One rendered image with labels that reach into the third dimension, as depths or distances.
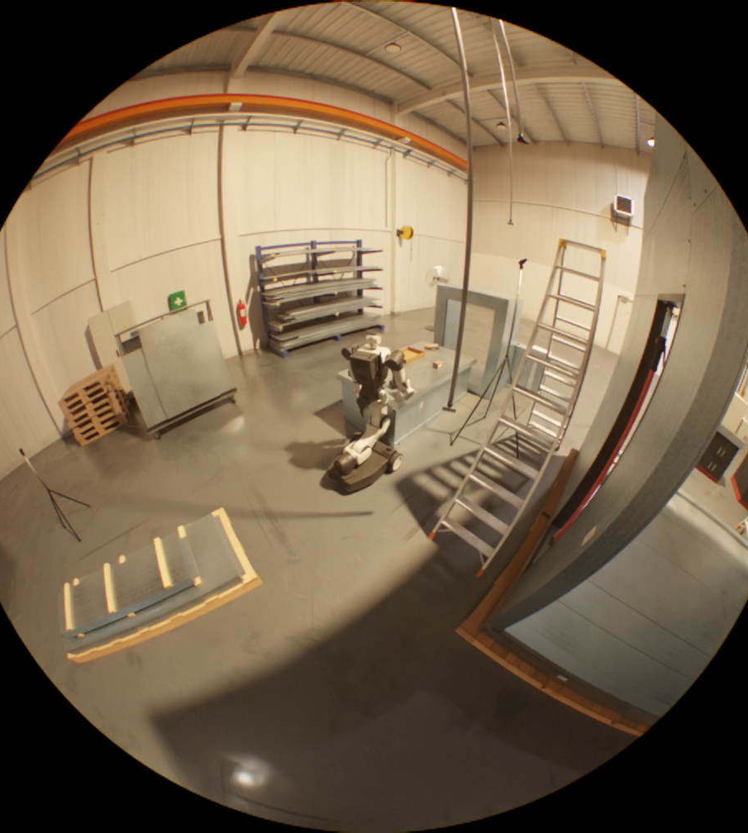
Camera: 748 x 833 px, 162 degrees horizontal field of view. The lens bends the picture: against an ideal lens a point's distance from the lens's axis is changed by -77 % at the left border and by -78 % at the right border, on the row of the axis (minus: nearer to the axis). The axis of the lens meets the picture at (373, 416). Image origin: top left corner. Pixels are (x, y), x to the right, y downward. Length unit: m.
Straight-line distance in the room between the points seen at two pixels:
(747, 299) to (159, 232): 6.75
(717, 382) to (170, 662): 2.99
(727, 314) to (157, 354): 4.49
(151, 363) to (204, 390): 0.92
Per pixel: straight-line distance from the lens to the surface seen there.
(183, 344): 4.09
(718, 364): 0.71
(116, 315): 6.07
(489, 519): 2.03
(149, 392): 4.19
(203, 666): 2.36
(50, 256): 7.05
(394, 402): 2.58
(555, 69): 8.71
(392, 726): 2.06
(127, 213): 6.61
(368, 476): 2.47
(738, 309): 0.72
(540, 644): 1.85
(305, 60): 8.64
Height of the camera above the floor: 2.01
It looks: 35 degrees down
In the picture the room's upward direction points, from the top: straight up
